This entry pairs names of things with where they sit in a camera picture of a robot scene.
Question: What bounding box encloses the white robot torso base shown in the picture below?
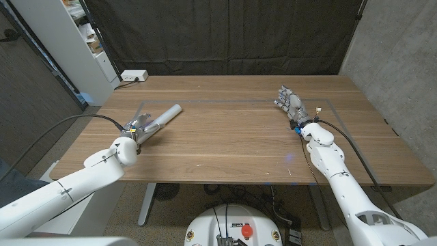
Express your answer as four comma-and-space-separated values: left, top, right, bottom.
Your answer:
184, 204, 283, 246

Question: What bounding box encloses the black backdrop stand pole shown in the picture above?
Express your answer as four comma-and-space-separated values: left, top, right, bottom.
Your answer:
78, 0, 123, 82

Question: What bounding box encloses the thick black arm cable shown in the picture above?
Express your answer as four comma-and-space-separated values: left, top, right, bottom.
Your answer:
318, 118, 403, 220
0, 113, 124, 182

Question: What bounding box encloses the black floor cable tangle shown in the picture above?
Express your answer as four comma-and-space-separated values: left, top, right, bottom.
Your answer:
203, 184, 291, 226

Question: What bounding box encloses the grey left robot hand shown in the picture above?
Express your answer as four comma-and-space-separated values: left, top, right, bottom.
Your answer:
119, 112, 167, 144

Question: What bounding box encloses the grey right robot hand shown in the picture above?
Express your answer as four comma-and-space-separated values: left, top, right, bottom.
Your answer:
273, 85, 313, 126

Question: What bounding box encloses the black outlet box cable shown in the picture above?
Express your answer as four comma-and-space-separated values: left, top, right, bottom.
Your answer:
114, 77, 140, 90

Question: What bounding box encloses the person's leg in jeans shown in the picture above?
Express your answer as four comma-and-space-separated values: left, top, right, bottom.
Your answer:
0, 159, 48, 208

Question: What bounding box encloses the white plastic wrap roll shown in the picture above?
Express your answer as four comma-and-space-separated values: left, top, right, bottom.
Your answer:
138, 103, 183, 144

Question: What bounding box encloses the white box beside table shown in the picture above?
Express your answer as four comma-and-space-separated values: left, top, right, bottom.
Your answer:
32, 160, 126, 236

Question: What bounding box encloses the black floor power strip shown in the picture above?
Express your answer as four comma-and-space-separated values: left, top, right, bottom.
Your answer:
285, 218, 303, 246

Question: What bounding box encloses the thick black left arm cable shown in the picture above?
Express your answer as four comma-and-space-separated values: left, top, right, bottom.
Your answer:
0, 113, 124, 182

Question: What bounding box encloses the white shelf cabinet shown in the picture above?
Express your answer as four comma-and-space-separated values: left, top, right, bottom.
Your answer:
10, 0, 121, 107

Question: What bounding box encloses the round black floor fan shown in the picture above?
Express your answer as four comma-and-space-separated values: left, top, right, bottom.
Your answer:
153, 183, 180, 202

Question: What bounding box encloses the black curtain backdrop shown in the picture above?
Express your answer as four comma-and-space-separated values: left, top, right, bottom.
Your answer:
83, 0, 368, 77

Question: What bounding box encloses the white power outlet box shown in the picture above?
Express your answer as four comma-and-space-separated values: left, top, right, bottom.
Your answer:
121, 69, 149, 83

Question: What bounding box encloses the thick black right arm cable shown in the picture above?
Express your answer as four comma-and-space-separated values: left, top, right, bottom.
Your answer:
318, 118, 403, 220

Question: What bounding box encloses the grey table leg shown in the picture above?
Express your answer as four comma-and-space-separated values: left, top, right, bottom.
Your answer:
137, 183, 157, 227
309, 185, 331, 232

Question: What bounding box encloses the small cardboard box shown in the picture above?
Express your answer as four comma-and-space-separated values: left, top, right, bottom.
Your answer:
87, 40, 104, 54

